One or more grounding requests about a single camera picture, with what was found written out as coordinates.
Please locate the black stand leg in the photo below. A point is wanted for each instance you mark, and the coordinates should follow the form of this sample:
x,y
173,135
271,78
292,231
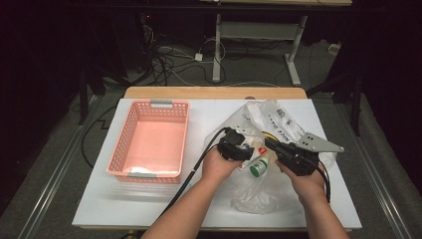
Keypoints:
x,y
83,99
355,106

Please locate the metal floor rail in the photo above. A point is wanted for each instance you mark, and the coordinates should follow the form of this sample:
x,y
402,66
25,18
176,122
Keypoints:
x,y
56,172
378,186

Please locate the white board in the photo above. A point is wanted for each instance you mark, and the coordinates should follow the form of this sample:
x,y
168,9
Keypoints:
x,y
99,205

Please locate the white power adapter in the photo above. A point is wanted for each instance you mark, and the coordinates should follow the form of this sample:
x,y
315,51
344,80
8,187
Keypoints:
x,y
198,56

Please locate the pink plastic basket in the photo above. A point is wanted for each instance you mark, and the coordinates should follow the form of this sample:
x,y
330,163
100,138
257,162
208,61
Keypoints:
x,y
149,142

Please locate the white metal desk frame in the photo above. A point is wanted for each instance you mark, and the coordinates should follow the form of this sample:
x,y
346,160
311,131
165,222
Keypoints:
x,y
257,30

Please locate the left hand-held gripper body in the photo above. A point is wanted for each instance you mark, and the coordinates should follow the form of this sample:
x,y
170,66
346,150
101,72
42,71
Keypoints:
x,y
230,151

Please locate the white box on floor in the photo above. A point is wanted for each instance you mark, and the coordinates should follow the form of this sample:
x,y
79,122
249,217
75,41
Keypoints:
x,y
334,48

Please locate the clear plastic bag smiley print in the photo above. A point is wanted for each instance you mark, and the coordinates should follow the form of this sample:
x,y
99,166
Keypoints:
x,y
265,192

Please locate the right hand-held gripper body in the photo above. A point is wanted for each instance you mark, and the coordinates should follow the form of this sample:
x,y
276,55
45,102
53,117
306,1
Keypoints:
x,y
298,159

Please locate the person's left hand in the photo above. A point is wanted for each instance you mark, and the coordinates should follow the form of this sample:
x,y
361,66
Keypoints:
x,y
219,167

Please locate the white bottle green cap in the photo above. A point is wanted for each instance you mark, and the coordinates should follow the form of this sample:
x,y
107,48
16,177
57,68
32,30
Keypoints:
x,y
259,167

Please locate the person's right hand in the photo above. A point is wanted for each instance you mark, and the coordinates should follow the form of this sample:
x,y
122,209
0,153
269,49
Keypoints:
x,y
308,186

